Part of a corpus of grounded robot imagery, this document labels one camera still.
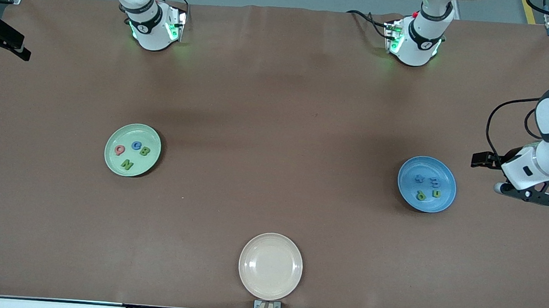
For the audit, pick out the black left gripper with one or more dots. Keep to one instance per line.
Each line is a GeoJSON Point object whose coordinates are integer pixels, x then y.
{"type": "Point", "coordinates": [500, 160]}

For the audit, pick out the blue lowercase letter m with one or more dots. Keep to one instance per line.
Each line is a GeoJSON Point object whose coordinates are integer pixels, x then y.
{"type": "Point", "coordinates": [435, 181]}

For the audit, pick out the green lowercase letter n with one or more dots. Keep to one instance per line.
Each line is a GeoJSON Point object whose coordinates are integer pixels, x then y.
{"type": "Point", "coordinates": [436, 196]}

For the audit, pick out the blue lowercase letter x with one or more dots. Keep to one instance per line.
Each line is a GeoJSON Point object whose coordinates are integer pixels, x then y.
{"type": "Point", "coordinates": [419, 178]}

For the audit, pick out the green lowercase letter p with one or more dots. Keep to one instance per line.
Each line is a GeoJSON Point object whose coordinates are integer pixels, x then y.
{"type": "Point", "coordinates": [421, 196]}

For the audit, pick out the red capital letter Q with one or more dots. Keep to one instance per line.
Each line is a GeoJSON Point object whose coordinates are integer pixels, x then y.
{"type": "Point", "coordinates": [116, 148]}

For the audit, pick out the blue capital letter C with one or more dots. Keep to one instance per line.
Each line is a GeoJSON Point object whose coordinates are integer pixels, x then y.
{"type": "Point", "coordinates": [132, 145]}

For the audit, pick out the green capital letter N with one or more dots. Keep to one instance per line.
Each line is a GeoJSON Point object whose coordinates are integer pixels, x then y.
{"type": "Point", "coordinates": [127, 165]}

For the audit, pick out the green capital letter B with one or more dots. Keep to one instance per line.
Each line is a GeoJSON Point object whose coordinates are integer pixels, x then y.
{"type": "Point", "coordinates": [145, 151]}

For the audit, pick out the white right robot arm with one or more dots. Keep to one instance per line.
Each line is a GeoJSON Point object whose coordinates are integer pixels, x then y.
{"type": "Point", "coordinates": [150, 34]}

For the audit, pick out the blue plate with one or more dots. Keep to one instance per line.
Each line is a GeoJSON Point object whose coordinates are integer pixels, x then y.
{"type": "Point", "coordinates": [428, 167]}

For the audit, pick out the green plate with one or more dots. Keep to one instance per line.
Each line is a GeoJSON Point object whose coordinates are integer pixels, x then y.
{"type": "Point", "coordinates": [131, 132]}

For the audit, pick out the brown table cover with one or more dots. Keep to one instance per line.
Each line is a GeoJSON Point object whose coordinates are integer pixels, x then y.
{"type": "Point", "coordinates": [280, 77]}

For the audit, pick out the beige plate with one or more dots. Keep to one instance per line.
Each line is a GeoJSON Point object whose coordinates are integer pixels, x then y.
{"type": "Point", "coordinates": [270, 267]}

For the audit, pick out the silver arm base bracket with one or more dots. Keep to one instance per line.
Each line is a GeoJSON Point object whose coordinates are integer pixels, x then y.
{"type": "Point", "coordinates": [180, 22]}
{"type": "Point", "coordinates": [390, 34]}

